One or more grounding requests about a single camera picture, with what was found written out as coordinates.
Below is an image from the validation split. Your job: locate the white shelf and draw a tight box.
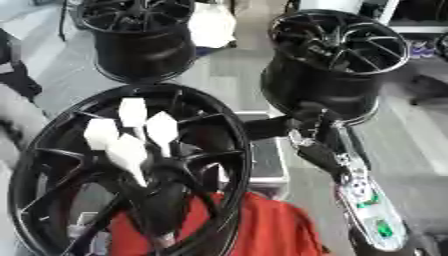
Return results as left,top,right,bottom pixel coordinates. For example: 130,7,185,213
376,0,448,35

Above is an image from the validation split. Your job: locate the white pin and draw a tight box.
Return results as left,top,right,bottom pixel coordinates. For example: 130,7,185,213
103,133,151,188
117,97,151,142
143,111,181,159
82,117,123,152

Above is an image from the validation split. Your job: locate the black cable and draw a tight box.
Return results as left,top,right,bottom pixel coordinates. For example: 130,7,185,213
56,0,70,42

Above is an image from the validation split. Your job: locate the black wheel rim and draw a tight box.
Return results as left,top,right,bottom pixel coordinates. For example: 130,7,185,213
259,8,413,127
73,0,200,84

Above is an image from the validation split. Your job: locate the white bag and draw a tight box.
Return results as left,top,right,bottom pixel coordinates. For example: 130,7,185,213
187,2,240,50

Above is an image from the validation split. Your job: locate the white cylinder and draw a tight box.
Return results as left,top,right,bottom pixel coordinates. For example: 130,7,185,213
297,0,364,15

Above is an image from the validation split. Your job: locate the grey metal case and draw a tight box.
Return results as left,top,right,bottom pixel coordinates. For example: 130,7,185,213
232,111,293,198

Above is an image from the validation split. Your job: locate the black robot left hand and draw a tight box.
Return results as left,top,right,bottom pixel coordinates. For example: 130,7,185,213
0,27,44,102

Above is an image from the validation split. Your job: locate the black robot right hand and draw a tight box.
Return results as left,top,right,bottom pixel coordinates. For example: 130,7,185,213
241,101,354,184

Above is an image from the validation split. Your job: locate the black spoked wheel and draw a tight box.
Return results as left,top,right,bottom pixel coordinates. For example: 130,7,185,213
5,83,254,256

